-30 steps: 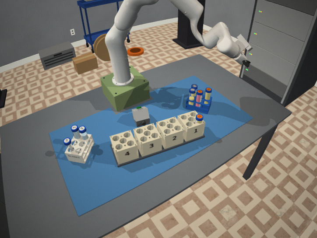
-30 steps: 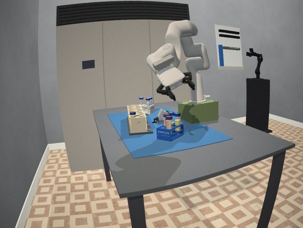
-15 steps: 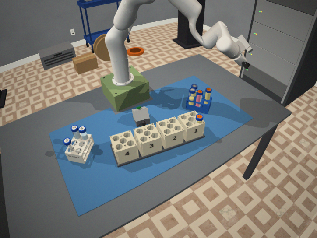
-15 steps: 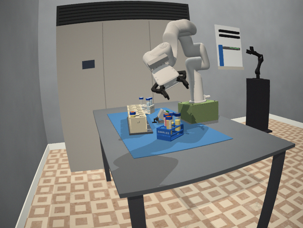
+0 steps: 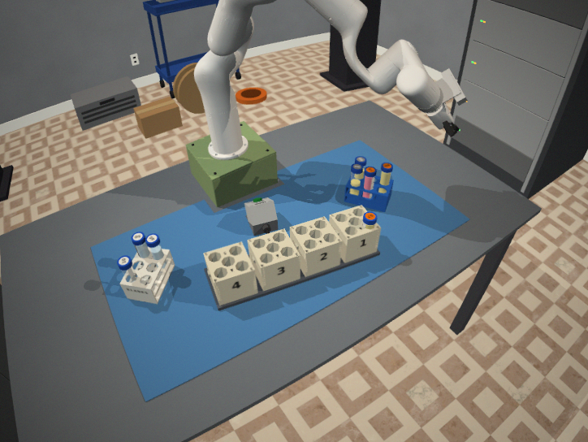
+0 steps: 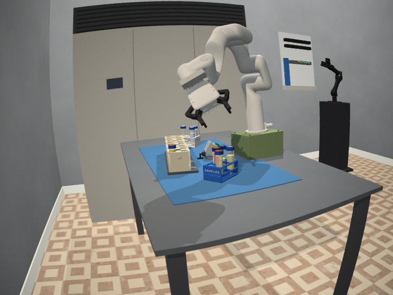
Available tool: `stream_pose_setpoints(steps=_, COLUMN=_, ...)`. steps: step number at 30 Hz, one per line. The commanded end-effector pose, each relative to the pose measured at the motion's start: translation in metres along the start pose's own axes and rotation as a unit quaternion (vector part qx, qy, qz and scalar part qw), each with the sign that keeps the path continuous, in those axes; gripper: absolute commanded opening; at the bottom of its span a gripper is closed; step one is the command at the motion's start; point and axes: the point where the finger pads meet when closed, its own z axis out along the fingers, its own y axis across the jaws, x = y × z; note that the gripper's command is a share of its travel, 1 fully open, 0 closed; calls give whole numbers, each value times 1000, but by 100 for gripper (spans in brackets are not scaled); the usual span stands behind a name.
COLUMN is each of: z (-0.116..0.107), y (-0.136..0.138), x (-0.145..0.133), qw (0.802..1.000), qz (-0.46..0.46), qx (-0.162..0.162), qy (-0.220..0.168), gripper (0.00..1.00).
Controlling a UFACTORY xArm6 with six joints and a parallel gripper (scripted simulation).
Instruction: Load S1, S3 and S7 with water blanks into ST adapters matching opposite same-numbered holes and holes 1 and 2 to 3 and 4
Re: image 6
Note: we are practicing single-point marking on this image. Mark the tube with blue cap and grey dot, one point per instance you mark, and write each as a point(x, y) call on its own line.
point(223, 147)

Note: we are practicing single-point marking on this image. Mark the blue tube rack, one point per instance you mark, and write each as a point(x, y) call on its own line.
point(213, 173)

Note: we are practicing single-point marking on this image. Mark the beige tube rack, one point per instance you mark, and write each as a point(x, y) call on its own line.
point(196, 143)

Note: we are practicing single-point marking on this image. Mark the blue bench mat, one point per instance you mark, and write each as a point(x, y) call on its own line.
point(188, 188)

